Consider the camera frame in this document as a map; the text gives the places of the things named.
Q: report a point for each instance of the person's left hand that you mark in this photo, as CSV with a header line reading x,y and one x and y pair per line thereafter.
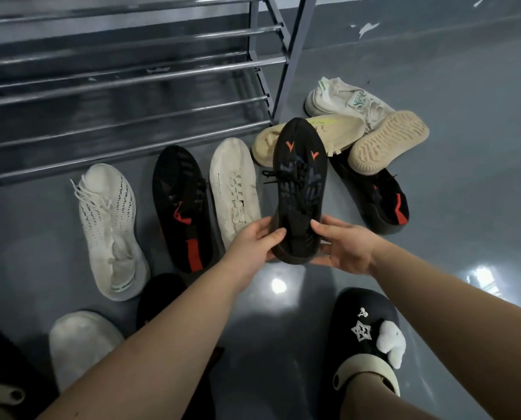
x,y
251,253

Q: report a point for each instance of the person's right hand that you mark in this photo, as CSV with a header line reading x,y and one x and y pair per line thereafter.
x,y
352,249

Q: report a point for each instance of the black sneaker red stripe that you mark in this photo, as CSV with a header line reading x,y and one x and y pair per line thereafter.
x,y
181,201
383,205

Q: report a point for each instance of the black sneaker orange marks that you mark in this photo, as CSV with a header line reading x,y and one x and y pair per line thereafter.
x,y
299,188
159,293

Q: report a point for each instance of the grey metal shoe rack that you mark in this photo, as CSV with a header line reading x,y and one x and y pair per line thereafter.
x,y
293,52

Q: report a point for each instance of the person's left forearm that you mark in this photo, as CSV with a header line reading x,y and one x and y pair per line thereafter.
x,y
155,358

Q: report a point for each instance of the person's right forearm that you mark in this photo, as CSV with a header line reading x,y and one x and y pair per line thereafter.
x,y
461,323

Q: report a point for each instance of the person's right black clog slipper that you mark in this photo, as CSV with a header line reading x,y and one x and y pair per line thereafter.
x,y
356,310

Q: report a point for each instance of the person's black clog slipper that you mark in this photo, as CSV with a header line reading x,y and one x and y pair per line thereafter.
x,y
356,310
6,367

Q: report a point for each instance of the person's right leg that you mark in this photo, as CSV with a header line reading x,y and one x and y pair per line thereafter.
x,y
374,402

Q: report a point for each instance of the person's left black clog slipper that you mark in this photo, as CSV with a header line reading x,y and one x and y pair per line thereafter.
x,y
6,367

